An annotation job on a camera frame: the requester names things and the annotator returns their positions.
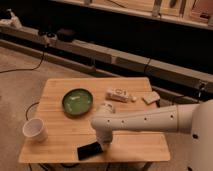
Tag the black eraser block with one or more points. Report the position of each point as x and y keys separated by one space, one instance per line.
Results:
x=89 y=150

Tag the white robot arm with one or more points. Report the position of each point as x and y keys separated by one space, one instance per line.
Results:
x=193 y=119

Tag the white tube with cap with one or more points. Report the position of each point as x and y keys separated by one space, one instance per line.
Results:
x=120 y=95

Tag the green round plate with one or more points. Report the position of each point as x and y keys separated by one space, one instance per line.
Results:
x=77 y=102

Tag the wooden table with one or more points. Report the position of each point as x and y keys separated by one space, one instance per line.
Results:
x=65 y=135

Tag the pale sponge piece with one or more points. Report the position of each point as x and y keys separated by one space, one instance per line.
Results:
x=151 y=97

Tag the black device on ledge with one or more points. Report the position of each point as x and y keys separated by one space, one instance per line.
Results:
x=65 y=35

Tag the white paper cup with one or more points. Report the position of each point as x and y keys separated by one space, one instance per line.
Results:
x=35 y=130

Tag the white object on ledge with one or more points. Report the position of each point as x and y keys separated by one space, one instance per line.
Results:
x=13 y=21

